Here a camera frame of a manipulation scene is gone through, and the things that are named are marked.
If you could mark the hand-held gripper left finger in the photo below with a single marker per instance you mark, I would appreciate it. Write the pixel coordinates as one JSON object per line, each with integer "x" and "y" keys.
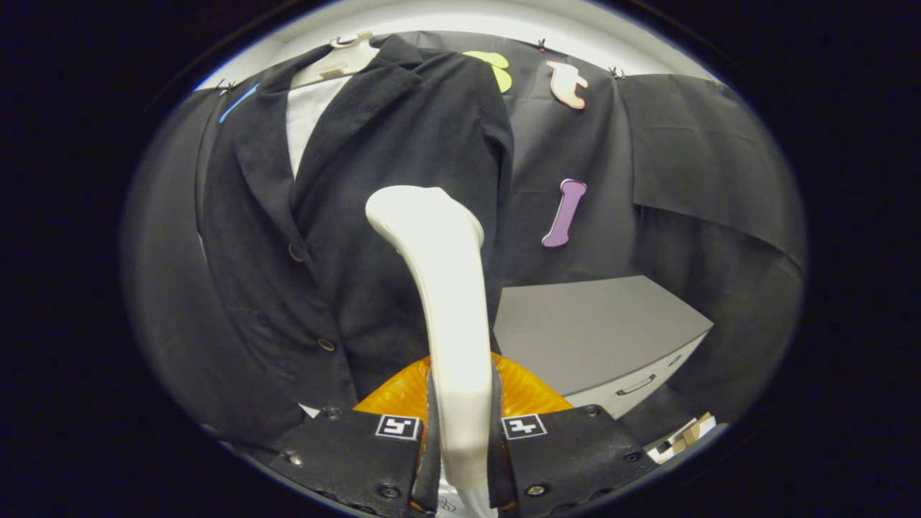
{"x": 352, "y": 460}

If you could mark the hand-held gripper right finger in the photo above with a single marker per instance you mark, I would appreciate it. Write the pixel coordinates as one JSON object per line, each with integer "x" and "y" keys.
{"x": 568, "y": 453}

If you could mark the white garment steamer head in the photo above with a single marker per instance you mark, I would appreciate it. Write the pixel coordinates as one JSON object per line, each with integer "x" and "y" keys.
{"x": 453, "y": 302}

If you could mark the black suit jacket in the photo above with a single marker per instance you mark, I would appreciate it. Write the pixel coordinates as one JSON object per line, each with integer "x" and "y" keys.
{"x": 403, "y": 144}

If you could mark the white plastic clothes hanger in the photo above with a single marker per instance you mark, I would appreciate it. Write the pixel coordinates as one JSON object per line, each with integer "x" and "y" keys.
{"x": 338, "y": 63}

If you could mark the cardboard boxes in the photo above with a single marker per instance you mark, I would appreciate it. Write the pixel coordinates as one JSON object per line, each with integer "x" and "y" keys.
{"x": 680, "y": 437}

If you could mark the grey drawer cabinet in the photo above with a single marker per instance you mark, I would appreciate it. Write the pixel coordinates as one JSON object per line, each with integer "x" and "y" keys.
{"x": 590, "y": 331}

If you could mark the black backdrop cloth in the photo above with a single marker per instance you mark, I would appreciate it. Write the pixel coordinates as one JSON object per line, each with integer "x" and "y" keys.
{"x": 683, "y": 165}

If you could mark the white shirt under jacket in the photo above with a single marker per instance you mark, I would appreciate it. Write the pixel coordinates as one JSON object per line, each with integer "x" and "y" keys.
{"x": 309, "y": 122}

